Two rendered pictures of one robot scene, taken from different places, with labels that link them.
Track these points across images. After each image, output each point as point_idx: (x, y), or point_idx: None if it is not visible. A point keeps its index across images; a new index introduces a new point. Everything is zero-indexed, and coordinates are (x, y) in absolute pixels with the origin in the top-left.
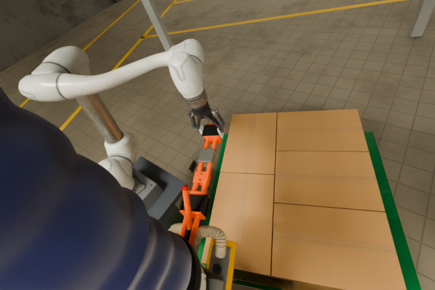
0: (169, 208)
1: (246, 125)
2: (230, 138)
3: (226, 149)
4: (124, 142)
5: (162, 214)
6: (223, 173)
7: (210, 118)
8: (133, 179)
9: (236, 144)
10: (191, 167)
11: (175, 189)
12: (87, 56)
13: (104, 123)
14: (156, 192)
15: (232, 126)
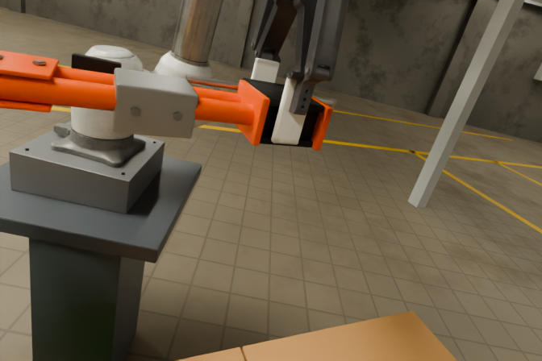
0: (78, 240)
1: (414, 360)
2: (348, 334)
3: (312, 335)
4: (184, 71)
5: (54, 229)
6: (241, 355)
7: None
8: (122, 134)
9: (345, 356)
10: (80, 59)
11: (134, 234)
12: None
13: None
14: (111, 195)
15: (383, 324)
